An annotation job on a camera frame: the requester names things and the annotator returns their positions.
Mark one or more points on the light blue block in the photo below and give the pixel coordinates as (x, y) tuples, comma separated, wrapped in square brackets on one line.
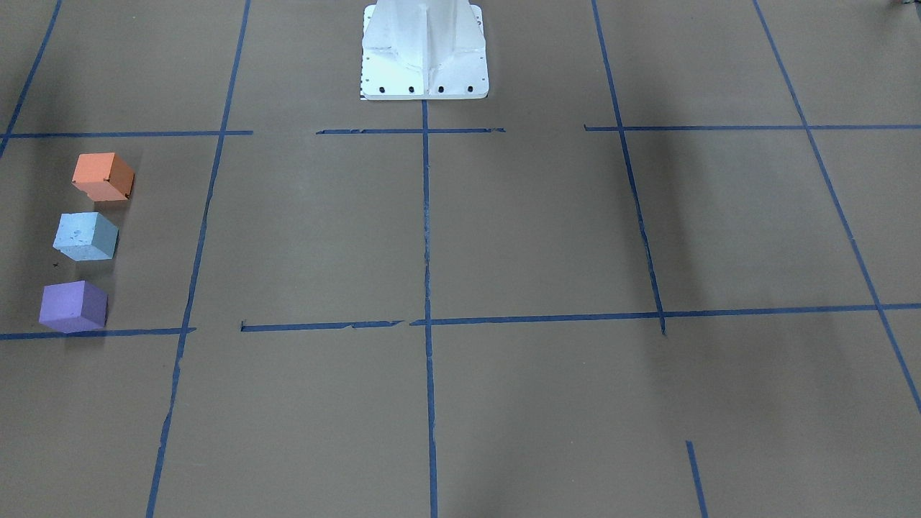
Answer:
[(86, 236)]

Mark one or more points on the orange block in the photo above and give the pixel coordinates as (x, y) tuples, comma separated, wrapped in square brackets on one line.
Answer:
[(103, 177)]

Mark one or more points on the purple block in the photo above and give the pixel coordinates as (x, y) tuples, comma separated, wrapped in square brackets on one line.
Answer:
[(73, 307)]

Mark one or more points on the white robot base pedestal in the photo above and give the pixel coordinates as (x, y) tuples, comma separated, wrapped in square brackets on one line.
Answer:
[(423, 50)]

